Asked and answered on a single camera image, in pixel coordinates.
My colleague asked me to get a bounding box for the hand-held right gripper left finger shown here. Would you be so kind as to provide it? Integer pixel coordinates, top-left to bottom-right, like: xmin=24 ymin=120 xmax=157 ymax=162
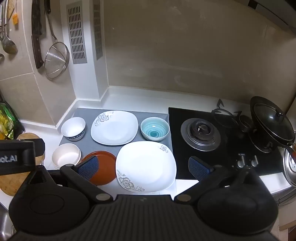
xmin=23 ymin=156 xmax=114 ymax=204

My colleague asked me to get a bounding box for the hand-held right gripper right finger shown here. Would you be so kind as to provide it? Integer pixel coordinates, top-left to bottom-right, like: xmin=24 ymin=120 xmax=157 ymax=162
xmin=174 ymin=156 xmax=269 ymax=204

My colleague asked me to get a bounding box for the brown round plate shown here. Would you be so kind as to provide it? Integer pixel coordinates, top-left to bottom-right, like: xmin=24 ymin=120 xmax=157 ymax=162
xmin=81 ymin=151 xmax=117 ymax=186

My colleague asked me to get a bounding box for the cream bowl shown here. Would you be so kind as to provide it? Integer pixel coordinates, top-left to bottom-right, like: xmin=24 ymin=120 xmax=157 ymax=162
xmin=52 ymin=143 xmax=82 ymax=168

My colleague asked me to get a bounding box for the large white floral square plate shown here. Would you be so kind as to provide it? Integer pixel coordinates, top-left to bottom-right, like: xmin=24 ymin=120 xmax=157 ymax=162
xmin=115 ymin=141 xmax=177 ymax=193

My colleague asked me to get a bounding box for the black gas stove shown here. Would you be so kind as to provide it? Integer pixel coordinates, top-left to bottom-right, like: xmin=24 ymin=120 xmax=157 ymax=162
xmin=168 ymin=107 xmax=285 ymax=180

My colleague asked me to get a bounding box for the wooden cutting board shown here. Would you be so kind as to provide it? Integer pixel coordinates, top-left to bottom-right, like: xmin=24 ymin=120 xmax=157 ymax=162
xmin=0 ymin=133 xmax=45 ymax=197

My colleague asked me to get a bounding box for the silver stove burner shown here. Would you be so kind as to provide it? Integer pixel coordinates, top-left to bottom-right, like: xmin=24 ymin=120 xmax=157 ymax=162
xmin=181 ymin=118 xmax=221 ymax=152

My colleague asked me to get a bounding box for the green plastic bag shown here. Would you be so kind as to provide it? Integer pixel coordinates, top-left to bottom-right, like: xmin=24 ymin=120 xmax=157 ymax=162
xmin=0 ymin=102 xmax=25 ymax=141

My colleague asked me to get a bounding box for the white bowl with blue pattern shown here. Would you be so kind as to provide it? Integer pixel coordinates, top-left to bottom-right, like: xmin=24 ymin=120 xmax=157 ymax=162
xmin=61 ymin=117 xmax=86 ymax=141

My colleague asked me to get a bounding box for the small white floral square plate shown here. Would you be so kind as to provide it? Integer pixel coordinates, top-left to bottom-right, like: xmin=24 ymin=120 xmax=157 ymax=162
xmin=90 ymin=111 xmax=139 ymax=146

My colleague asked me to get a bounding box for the grey mat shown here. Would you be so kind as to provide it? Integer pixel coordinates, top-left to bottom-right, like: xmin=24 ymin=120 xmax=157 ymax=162
xmin=59 ymin=108 xmax=177 ymax=194

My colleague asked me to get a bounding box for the black pan support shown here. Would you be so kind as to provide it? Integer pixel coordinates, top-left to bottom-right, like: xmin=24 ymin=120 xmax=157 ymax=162
xmin=211 ymin=98 xmax=242 ymax=128

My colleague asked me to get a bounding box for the blue spiral bowl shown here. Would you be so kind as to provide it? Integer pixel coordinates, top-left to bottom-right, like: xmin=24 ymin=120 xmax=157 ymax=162
xmin=140 ymin=117 xmax=170 ymax=142

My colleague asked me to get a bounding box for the black burner cap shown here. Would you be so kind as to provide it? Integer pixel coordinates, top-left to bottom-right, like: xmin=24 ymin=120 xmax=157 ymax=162
xmin=238 ymin=115 xmax=253 ymax=133

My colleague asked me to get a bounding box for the steel sink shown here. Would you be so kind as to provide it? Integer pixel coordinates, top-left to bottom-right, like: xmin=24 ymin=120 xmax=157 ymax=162
xmin=0 ymin=204 xmax=16 ymax=241

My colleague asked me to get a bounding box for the black wok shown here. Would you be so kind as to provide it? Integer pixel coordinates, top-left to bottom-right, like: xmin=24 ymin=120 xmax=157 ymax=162
xmin=250 ymin=96 xmax=296 ymax=153

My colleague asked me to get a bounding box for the glass wok lid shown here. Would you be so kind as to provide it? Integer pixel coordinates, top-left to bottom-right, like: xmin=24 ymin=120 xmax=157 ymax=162
xmin=253 ymin=102 xmax=292 ymax=139

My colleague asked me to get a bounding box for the steel pot lid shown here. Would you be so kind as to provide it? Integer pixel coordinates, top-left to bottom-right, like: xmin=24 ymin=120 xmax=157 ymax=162
xmin=283 ymin=146 xmax=296 ymax=187

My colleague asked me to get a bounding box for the metal mesh strainer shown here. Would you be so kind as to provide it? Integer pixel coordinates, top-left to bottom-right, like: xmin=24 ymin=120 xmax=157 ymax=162
xmin=44 ymin=0 xmax=70 ymax=80

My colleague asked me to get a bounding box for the metal spoon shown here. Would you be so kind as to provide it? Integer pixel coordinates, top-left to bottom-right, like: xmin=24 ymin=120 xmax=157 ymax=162
xmin=0 ymin=0 xmax=18 ymax=55

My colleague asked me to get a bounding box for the kitchen cleaver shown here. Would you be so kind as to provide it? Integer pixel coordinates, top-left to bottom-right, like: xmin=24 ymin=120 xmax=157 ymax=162
xmin=31 ymin=0 xmax=47 ymax=69

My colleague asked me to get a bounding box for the wide grey vent grille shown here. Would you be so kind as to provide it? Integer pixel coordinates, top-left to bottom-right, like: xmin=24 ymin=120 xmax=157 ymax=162
xmin=66 ymin=1 xmax=88 ymax=65

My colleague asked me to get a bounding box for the narrow grey vent grille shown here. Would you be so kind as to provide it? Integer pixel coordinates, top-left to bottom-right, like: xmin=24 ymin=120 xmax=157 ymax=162
xmin=93 ymin=0 xmax=103 ymax=61

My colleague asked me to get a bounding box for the range hood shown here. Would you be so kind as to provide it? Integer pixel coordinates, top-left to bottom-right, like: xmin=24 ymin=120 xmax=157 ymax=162
xmin=246 ymin=0 xmax=296 ymax=26

